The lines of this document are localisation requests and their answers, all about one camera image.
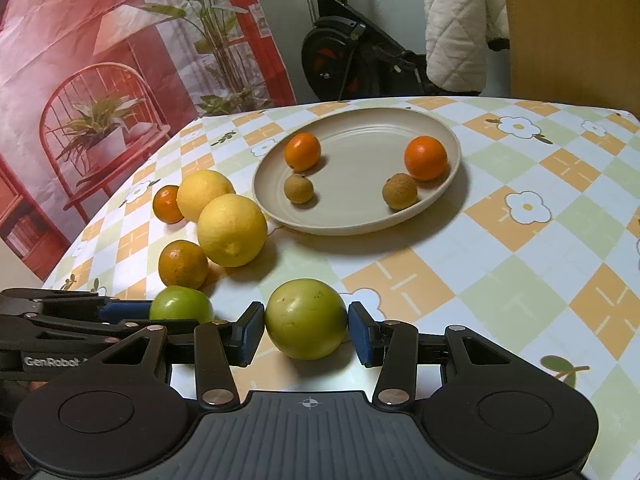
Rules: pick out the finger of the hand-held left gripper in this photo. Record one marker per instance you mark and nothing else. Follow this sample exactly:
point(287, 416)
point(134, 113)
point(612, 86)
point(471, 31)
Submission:
point(75, 329)
point(125, 309)

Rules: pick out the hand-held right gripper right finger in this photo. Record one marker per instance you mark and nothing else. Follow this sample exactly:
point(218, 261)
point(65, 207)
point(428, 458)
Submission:
point(361, 335)

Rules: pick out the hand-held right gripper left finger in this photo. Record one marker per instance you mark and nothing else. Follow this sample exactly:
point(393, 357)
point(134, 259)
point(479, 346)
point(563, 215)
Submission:
point(252, 332)

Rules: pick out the yellowish green apple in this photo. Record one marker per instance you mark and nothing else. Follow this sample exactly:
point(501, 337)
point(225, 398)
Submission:
point(306, 318)

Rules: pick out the orange tangerine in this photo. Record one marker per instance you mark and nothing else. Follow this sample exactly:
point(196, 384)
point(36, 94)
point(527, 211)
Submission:
point(167, 205)
point(302, 151)
point(425, 158)
point(183, 264)

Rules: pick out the yellow lemon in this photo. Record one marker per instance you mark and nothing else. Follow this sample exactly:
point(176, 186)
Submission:
point(202, 192)
point(231, 230)

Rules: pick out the brown longan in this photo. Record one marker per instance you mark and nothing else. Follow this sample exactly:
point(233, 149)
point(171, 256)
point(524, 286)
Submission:
point(400, 191)
point(298, 189)

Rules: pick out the beige round plate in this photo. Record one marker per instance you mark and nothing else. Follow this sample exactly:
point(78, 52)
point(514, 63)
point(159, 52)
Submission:
point(360, 160)

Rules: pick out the checkered floral tablecloth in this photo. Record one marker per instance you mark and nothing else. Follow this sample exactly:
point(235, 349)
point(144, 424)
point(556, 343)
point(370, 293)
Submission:
point(500, 285)

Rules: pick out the black exercise bike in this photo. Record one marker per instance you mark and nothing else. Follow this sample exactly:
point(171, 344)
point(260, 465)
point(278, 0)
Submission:
point(330, 60)

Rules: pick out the red printed backdrop cloth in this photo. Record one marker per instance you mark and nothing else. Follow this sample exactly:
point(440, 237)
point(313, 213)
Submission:
point(50, 35)

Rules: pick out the white quilted blanket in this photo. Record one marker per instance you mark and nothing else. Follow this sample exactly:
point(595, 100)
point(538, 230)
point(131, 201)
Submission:
point(450, 35)

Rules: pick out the wooden board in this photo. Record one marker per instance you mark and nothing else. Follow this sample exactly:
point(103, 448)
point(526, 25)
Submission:
point(565, 35)

